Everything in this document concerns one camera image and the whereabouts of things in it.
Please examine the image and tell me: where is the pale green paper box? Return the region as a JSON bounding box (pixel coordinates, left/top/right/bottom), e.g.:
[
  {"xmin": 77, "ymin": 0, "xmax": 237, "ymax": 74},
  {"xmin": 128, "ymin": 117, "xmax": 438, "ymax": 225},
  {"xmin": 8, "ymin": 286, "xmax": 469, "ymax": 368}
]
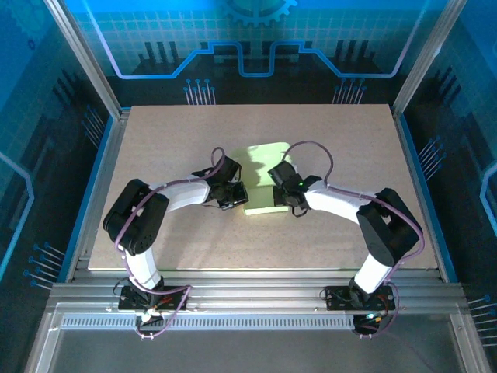
[{"xmin": 242, "ymin": 141, "xmax": 296, "ymax": 217}]

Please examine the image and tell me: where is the blue table edge strip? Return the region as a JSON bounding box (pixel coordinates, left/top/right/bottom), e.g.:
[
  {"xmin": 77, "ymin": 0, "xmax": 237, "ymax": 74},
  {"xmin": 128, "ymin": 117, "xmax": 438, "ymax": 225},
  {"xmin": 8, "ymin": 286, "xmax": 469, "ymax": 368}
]
[{"xmin": 57, "ymin": 114, "xmax": 120, "ymax": 283}]

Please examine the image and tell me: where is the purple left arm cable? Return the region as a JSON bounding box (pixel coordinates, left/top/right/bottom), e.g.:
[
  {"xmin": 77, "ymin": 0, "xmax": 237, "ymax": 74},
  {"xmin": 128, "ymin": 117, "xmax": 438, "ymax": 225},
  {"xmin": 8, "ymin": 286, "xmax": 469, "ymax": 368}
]
[{"xmin": 114, "ymin": 146, "xmax": 227, "ymax": 341}]

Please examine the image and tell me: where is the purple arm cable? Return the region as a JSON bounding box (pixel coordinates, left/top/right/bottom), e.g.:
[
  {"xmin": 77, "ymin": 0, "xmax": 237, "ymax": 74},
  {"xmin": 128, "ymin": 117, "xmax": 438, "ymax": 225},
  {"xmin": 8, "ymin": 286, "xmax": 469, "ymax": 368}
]
[
  {"xmin": 114, "ymin": 146, "xmax": 227, "ymax": 341},
  {"xmin": 281, "ymin": 140, "xmax": 425, "ymax": 340}
]

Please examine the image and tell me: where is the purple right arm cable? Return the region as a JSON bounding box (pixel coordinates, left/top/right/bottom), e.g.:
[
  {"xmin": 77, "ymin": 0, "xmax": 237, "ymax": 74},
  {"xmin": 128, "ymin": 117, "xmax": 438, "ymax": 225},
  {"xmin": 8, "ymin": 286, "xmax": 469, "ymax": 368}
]
[{"xmin": 281, "ymin": 140, "xmax": 425, "ymax": 340}]

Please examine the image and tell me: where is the aluminium frame rail wide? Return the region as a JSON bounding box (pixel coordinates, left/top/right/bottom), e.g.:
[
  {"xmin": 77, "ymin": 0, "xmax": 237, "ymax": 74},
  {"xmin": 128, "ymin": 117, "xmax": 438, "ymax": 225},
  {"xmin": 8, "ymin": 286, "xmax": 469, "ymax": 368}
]
[{"xmin": 49, "ymin": 267, "xmax": 469, "ymax": 316}]

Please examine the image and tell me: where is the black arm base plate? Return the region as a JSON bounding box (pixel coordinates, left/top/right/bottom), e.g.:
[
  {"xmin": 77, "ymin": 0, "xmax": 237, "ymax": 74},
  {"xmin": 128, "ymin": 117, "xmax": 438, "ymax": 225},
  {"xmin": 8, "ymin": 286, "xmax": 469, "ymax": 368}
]
[
  {"xmin": 117, "ymin": 285, "xmax": 192, "ymax": 312},
  {"xmin": 323, "ymin": 284, "xmax": 397, "ymax": 312}
]

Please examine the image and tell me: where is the slotted grey cable duct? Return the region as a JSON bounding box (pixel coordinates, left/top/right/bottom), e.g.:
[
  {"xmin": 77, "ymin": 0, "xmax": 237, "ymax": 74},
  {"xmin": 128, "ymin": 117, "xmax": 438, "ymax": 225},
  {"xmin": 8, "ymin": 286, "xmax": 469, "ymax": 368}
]
[{"xmin": 61, "ymin": 314, "xmax": 356, "ymax": 332}]

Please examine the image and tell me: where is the aluminium side rail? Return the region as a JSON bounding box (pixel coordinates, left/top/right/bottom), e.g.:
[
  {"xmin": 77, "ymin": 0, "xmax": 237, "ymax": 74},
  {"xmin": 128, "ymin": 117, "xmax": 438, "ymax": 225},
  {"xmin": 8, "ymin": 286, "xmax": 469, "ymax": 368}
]
[{"xmin": 71, "ymin": 108, "xmax": 132, "ymax": 283}]

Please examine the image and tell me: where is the aluminium enclosure post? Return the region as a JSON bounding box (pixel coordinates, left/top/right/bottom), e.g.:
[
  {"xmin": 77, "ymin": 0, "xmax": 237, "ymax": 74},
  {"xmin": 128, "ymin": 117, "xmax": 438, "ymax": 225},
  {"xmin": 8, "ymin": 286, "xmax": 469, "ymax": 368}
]
[
  {"xmin": 43, "ymin": 0, "xmax": 131, "ymax": 120},
  {"xmin": 391, "ymin": 0, "xmax": 469, "ymax": 117}
]

